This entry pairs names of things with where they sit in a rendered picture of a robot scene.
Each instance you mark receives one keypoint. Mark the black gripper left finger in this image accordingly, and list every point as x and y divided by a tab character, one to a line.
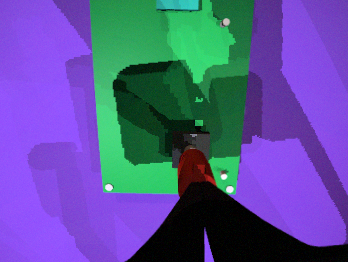
181	237

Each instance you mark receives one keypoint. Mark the green circuit board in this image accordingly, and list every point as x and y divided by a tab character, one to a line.
164	67

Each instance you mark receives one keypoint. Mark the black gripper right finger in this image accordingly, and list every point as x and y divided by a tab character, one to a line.
236	234

